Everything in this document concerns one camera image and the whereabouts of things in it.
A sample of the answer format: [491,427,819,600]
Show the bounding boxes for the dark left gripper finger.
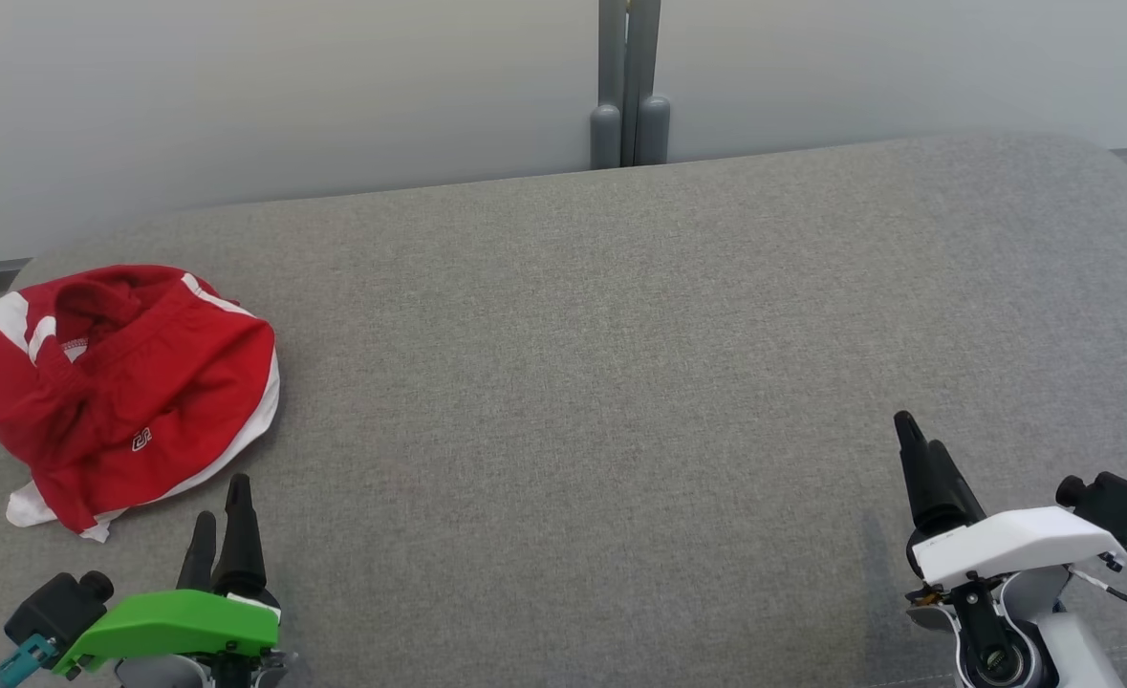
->
[178,511,217,591]
[211,473,268,598]

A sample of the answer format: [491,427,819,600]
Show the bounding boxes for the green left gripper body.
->
[52,590,282,679]

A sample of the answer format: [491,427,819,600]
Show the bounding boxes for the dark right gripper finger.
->
[893,411,937,531]
[926,440,986,534]

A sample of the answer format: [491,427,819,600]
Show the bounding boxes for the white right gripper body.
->
[910,506,1127,589]

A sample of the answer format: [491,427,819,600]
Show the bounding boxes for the red shorts with white stripes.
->
[0,265,281,544]

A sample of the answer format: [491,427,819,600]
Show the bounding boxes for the grey fabric sofa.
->
[0,131,1127,688]

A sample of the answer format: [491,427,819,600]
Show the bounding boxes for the left arm cable teal plug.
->
[0,634,59,688]

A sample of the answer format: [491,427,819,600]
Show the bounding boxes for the grey partition post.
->
[590,0,671,170]

